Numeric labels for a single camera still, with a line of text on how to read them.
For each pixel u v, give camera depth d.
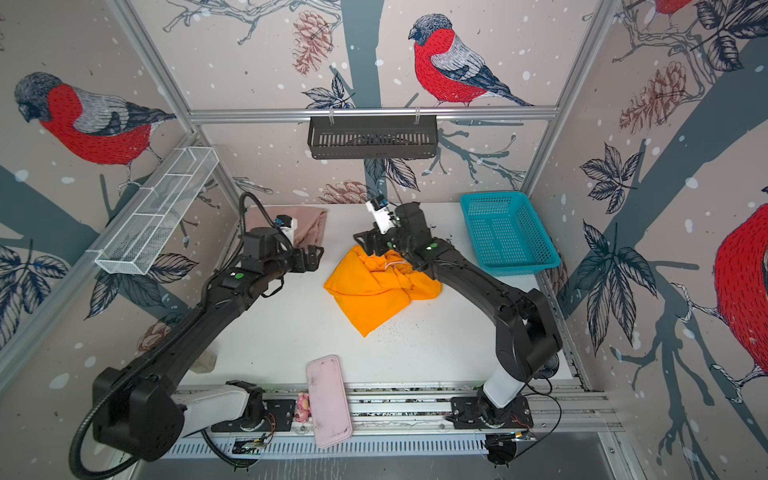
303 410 0.72
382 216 0.71
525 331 0.44
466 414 0.73
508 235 1.12
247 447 0.71
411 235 0.63
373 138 1.05
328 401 0.75
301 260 0.72
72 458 0.35
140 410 0.38
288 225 0.72
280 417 0.73
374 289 0.91
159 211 0.79
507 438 0.70
